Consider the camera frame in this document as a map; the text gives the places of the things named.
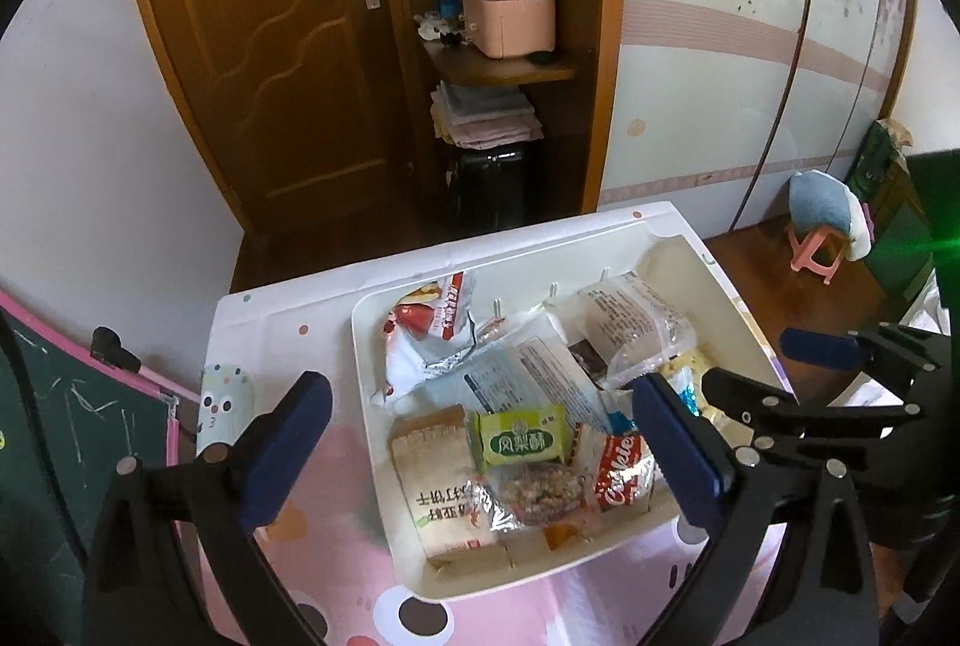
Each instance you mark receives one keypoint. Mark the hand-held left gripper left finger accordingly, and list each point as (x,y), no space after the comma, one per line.
(289,451)

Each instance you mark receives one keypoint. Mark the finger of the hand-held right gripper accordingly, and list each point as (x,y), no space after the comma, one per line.
(772,421)
(817,348)

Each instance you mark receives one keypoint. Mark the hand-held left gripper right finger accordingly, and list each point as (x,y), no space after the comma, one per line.
(679,451)

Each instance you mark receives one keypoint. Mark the small blue snack packet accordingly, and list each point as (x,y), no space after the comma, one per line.
(684,398)

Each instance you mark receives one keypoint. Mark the red white cookie packet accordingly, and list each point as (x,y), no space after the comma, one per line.
(619,473)

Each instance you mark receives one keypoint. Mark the clear yellow cracker packet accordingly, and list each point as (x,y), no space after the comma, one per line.
(690,365)

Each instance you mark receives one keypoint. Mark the brown white snack packet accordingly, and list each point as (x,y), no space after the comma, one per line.
(586,359)

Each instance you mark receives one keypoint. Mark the clear printed snack bag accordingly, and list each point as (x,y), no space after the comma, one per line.
(630,316)

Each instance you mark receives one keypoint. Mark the clear nut bar packet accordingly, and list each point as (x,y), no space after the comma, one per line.
(536,494)

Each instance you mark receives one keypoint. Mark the small green pastry packet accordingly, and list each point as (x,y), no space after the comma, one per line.
(521,440)

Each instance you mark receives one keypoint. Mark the beige cracker packet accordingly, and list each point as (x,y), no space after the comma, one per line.
(442,503)

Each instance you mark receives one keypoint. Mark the red white snack bag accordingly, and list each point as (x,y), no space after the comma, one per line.
(420,335)

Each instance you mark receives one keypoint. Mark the large light blue packet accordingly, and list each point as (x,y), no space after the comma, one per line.
(517,376)

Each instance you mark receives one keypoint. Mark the white plastic bin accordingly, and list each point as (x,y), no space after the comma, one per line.
(480,578)

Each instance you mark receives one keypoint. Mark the pink plastic stool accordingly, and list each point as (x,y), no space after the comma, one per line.
(817,252)

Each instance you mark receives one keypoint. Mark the blue white plush toy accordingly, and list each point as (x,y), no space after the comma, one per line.
(821,203)

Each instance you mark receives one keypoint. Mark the green patterned bag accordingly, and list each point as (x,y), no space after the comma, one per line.
(877,162)

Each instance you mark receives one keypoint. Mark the black easel knob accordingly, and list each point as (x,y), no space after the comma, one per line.
(112,350)

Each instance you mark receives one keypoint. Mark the floral sliding wardrobe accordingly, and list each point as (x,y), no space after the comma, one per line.
(712,129)

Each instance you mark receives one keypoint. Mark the black container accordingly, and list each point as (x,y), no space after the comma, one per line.
(487,185)

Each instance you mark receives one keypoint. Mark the stack of folded towels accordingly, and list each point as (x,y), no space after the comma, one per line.
(484,114)

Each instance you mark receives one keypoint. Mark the brown wooden door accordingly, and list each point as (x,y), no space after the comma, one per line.
(262,54)

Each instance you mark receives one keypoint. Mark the wooden corner shelf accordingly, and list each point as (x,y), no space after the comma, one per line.
(592,16)

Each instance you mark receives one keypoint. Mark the small toy figures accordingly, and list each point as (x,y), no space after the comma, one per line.
(442,21)

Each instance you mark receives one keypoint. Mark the green chalkboard pink frame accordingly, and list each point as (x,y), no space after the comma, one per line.
(60,436)

